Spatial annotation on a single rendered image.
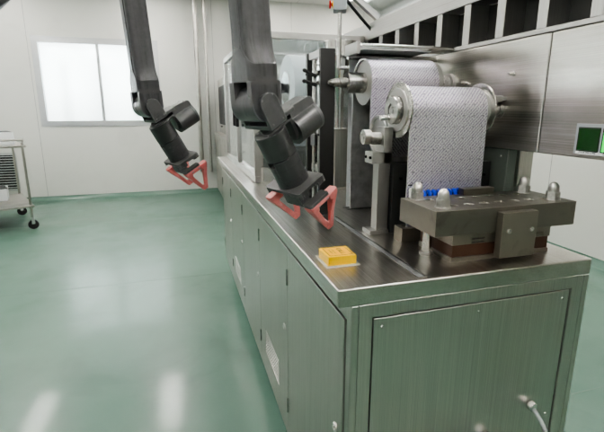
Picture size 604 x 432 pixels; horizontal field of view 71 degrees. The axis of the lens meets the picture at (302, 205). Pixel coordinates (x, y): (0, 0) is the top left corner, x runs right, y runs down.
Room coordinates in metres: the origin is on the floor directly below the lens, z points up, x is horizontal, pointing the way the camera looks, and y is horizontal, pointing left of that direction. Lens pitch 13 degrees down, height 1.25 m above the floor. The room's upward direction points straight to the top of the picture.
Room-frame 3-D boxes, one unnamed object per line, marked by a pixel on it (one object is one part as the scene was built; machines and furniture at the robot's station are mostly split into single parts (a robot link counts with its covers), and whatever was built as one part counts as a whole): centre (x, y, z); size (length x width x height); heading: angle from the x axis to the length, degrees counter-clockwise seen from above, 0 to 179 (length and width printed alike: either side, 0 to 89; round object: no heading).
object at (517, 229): (0.96, -0.51, 0.97); 0.10 x 0.03 x 0.11; 106
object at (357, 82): (1.40, -0.17, 1.34); 0.06 x 0.06 x 0.06; 16
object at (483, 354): (2.08, -0.05, 0.43); 2.52 x 0.64 x 0.86; 16
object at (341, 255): (0.95, -0.08, 0.91); 0.07 x 0.07 x 0.02; 16
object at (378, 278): (2.08, -0.03, 0.88); 2.52 x 0.66 x 0.04; 16
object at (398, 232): (1.15, -0.40, 0.92); 0.28 x 0.04 x 0.04; 106
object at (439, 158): (1.14, -0.39, 1.11); 0.23 x 0.01 x 0.18; 106
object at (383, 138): (1.19, -0.21, 1.05); 0.06 x 0.05 x 0.31; 106
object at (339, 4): (1.71, -0.13, 1.66); 0.07 x 0.07 x 0.10; 86
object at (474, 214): (1.04, -0.47, 1.00); 0.40 x 0.16 x 0.06; 106
